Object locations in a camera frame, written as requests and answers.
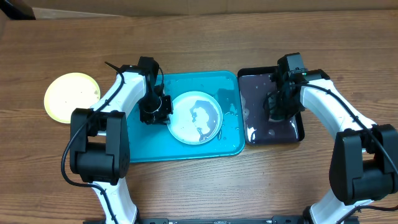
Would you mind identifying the green sponge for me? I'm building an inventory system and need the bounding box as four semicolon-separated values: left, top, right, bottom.
269;114;285;123

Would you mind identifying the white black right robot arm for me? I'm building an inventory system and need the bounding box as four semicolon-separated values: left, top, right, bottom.
264;69;397;223

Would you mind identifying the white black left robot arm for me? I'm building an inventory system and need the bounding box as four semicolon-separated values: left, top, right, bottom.
61;57;173;223

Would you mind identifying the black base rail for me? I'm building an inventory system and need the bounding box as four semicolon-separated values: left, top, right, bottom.
83;215;360;224

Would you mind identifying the brown cardboard backdrop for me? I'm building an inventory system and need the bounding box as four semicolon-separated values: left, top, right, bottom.
0;0;398;21

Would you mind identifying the black plastic tray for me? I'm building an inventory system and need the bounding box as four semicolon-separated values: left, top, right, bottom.
238;66;305;146

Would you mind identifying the yellow plate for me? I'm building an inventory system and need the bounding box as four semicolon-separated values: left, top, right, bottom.
44;72;101;124

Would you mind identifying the light blue plate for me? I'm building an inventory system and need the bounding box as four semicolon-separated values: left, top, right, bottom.
167;91;223;145

